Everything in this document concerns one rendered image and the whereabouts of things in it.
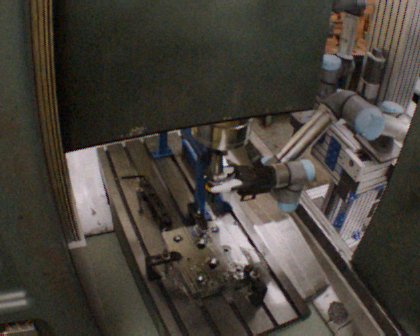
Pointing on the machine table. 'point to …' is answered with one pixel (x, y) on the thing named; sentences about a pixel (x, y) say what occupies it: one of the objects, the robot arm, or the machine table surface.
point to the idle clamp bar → (156, 204)
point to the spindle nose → (224, 134)
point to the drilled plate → (206, 259)
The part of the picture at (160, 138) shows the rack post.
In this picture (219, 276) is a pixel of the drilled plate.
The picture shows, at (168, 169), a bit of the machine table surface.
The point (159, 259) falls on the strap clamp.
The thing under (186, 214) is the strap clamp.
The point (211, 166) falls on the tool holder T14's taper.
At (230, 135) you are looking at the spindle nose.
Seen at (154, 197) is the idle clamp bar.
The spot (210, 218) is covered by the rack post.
